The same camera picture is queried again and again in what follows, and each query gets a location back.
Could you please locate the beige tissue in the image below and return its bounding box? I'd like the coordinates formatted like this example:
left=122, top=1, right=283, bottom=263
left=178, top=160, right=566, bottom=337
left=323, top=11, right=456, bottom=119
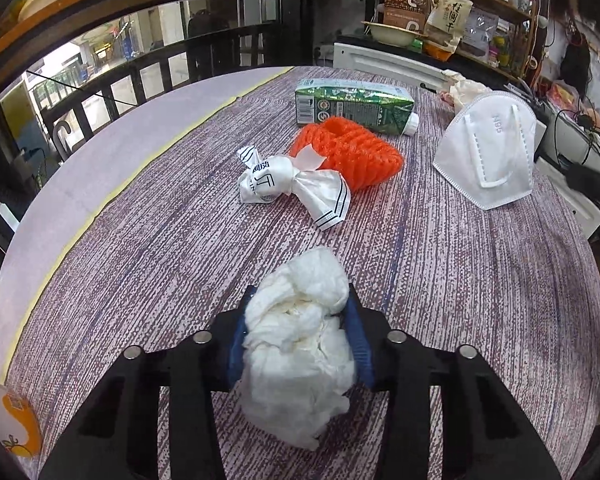
left=442, top=70, right=490, bottom=108

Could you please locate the white tissue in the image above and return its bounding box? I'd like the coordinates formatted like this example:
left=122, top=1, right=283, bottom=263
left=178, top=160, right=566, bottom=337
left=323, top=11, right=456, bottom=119
left=237, top=246, right=358, bottom=451

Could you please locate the white striped wrapper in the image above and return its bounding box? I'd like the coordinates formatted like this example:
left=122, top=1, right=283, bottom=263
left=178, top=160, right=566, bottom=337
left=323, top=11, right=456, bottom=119
left=236, top=145, right=351, bottom=233

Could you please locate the white face mask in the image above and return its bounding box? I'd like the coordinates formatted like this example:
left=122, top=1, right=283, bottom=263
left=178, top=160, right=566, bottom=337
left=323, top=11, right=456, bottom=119
left=432, top=90, right=537, bottom=211

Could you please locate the grey foil pouch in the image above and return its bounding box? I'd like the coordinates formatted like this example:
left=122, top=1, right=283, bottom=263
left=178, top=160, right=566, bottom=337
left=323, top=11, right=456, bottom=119
left=460, top=10, right=500, bottom=56

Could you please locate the white printer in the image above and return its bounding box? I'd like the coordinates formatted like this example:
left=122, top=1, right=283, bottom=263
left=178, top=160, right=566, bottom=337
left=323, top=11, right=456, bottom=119
left=532, top=102, right=600, bottom=171

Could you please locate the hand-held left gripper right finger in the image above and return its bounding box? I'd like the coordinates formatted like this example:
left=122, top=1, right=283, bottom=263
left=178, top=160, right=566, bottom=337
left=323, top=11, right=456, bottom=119
left=341, top=282, right=563, bottom=480

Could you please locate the cream basin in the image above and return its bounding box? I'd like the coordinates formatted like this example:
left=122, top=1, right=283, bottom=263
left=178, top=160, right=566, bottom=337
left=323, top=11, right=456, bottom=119
left=362, top=20, right=428, bottom=47

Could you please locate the grey umbrella handle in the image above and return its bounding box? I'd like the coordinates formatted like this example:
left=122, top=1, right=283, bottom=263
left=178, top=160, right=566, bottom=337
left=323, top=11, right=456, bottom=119
left=51, top=120, right=73, bottom=161

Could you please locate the orange juice bottle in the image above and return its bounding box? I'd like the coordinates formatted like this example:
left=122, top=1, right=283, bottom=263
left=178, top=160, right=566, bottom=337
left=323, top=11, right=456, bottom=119
left=0, top=372, right=43, bottom=461

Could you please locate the orange foam fruit net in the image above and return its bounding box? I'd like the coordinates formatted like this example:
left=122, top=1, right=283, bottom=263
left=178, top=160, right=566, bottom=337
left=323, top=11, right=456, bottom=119
left=289, top=116, right=405, bottom=191

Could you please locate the green drink carton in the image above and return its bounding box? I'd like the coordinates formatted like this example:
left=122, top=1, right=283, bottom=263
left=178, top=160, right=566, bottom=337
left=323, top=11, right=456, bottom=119
left=295, top=79, right=421, bottom=136

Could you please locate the black wooden railing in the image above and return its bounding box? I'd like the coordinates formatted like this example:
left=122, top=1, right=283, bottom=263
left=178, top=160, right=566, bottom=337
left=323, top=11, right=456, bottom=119
left=0, top=22, right=283, bottom=161

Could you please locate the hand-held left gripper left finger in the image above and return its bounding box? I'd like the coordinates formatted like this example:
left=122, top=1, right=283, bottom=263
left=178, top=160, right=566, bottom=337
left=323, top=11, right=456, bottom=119
left=39, top=284, right=255, bottom=480

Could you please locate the white cabinet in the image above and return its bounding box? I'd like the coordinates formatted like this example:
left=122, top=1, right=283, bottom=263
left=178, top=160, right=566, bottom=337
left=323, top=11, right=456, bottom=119
left=332, top=41, right=460, bottom=92

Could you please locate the beige snack pouch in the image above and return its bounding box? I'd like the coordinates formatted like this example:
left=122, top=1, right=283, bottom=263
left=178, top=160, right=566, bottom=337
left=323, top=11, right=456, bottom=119
left=424, top=0, right=474, bottom=62

